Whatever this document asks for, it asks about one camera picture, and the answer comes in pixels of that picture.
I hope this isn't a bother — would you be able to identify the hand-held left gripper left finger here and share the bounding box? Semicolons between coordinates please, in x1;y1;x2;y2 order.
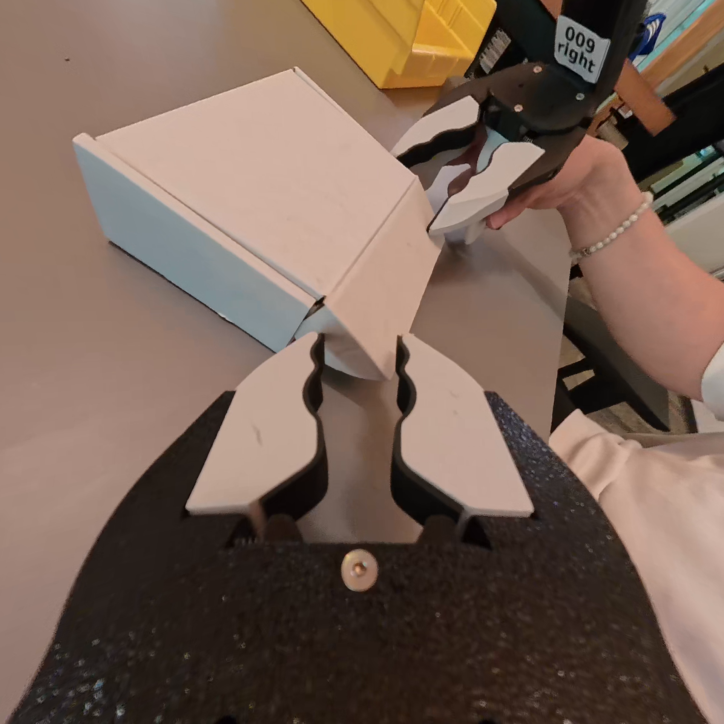
185;331;330;518

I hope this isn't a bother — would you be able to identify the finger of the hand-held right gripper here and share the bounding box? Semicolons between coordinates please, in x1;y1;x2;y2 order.
389;95;483;167
425;141;546;238

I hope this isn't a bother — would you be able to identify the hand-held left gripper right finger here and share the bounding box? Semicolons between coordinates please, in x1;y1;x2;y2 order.
390;334;535;518

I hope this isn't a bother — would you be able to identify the yellow plastic bin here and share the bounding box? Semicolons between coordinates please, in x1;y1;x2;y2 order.
300;0;499;90

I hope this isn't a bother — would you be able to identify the white cardboard box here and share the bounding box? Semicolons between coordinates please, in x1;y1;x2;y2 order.
72;67;445;382

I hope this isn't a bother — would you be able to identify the person's right forearm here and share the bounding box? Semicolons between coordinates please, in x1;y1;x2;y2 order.
568;195;724;408

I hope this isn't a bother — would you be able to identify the person's right hand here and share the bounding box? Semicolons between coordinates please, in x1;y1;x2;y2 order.
485;135;652;251

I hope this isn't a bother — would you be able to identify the pearl bracelet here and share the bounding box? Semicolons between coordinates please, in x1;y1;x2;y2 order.
568;191;654;264

